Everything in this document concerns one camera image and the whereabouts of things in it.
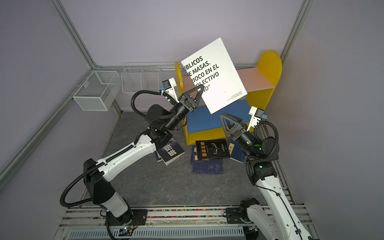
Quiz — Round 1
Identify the blue book right side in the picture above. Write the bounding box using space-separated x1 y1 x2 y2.
228 140 247 163

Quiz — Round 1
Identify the dark eye cover book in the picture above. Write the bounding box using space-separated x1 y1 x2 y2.
156 138 185 166

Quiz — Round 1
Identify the blue book front stack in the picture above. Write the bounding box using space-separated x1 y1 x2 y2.
192 159 224 174

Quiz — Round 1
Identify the blue book under stack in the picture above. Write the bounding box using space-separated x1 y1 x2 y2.
190 145 198 165

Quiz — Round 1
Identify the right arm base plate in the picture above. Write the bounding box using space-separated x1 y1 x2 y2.
222 207 250 224

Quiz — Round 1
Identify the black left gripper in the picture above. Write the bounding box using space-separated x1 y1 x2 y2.
165 85 205 132

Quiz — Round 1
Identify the yellow pink blue bookshelf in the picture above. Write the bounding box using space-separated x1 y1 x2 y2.
183 51 282 145

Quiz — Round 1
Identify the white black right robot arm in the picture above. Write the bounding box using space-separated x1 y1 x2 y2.
220 113 313 240

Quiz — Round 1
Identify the white mesh box basket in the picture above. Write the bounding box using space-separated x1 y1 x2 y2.
73 71 122 112

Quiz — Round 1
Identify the blue book under eye book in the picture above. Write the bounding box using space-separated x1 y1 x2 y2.
155 152 163 162

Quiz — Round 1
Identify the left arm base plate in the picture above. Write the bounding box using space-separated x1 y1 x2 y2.
105 209 148 227

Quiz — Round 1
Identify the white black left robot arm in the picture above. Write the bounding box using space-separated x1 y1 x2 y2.
60 85 204 225

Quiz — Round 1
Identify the black book orange title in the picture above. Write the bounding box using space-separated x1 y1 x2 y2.
196 139 231 160

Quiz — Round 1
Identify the white wire rack basket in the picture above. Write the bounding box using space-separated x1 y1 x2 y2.
121 63 176 94

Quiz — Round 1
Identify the white booklet black text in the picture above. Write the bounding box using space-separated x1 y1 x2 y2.
181 38 248 114

